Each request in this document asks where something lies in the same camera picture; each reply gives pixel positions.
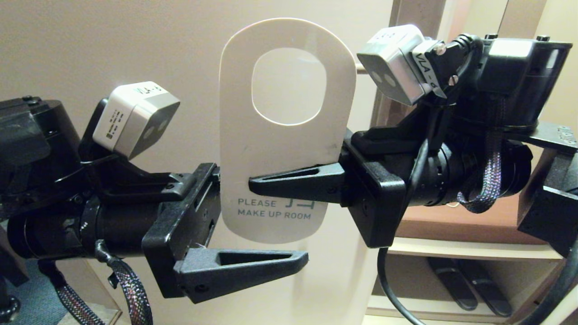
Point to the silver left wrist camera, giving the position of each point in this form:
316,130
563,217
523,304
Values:
131,119

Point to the beige room door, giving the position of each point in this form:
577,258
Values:
113,45

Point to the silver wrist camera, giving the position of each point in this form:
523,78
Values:
393,63
131,119

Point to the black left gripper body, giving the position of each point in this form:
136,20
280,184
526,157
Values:
135,216

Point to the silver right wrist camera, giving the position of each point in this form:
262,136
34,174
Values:
393,63

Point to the dark slipper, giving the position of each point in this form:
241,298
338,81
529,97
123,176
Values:
454,284
490,291

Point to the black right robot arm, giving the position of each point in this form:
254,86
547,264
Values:
519,67

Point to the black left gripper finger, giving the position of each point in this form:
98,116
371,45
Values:
203,280

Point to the brown leather seat cushion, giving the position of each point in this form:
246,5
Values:
451,225

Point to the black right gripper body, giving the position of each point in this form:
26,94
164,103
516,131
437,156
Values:
379,194

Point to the white slanted bar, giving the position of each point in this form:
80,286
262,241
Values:
572,313

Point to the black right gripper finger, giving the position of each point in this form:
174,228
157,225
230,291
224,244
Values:
325,185

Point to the taupe framed wall mirror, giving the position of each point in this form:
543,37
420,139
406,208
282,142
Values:
519,18

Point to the white low shelf board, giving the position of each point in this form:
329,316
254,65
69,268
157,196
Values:
429,312

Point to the blue do-not-disturb door sign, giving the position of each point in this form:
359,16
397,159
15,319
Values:
280,149

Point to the white bench shelf board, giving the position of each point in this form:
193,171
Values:
451,250

